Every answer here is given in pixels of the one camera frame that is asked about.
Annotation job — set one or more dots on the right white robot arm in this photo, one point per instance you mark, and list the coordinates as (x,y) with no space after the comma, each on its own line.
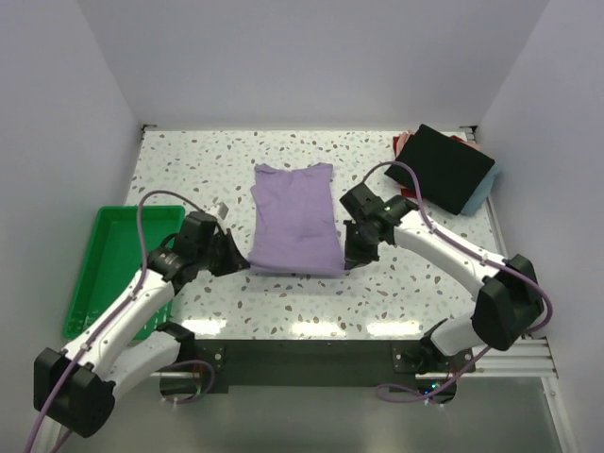
(449,295)

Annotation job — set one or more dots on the light blue folded t shirt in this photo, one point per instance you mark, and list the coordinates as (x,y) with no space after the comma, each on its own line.
(481,192)

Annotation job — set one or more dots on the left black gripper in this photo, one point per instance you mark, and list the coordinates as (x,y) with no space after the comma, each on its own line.
(235,261)

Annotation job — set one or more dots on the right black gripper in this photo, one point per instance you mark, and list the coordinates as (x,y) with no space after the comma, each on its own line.
(354,256)

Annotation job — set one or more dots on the black folded t shirt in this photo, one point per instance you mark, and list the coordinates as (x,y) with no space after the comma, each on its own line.
(448,172)

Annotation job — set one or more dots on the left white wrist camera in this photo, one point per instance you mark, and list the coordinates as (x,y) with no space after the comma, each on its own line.
(219,211)

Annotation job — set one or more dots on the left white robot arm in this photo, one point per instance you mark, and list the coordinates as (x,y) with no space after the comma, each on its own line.
(79,385)

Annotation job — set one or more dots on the green plastic tray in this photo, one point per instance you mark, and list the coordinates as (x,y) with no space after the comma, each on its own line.
(112,257)

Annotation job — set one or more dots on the pink folded t shirt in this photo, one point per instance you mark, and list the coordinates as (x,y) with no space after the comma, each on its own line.
(400,141)

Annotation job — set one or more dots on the purple t shirt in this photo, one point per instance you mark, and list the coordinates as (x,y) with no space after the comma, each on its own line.
(295,230)

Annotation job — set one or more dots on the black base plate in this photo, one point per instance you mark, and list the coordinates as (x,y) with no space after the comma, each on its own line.
(307,363)

